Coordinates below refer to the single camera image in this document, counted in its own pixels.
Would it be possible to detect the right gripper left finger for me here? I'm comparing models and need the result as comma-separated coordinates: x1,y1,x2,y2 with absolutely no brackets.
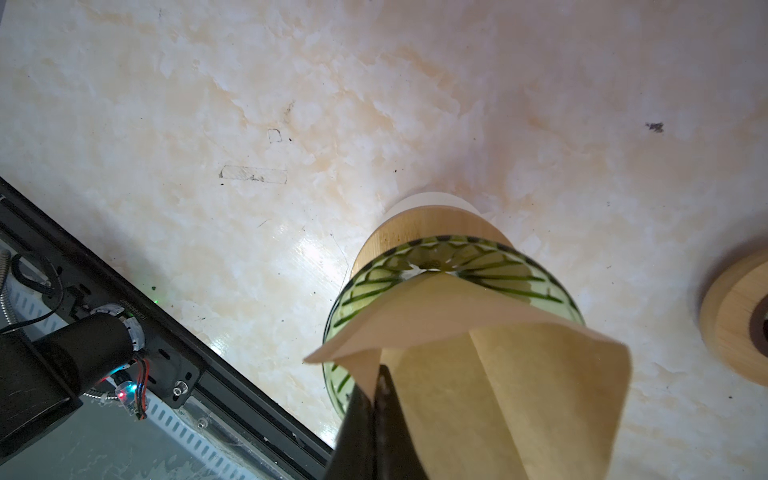
323,386,382,480

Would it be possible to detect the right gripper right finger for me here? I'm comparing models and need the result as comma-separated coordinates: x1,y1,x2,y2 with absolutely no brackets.
374,365,428,480

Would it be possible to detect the green glass dripper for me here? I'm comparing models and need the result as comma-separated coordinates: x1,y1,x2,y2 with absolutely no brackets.
322,235,586,421

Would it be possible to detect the white slotted cable duct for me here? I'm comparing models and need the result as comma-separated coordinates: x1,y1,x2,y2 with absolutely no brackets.
0,269,283,480

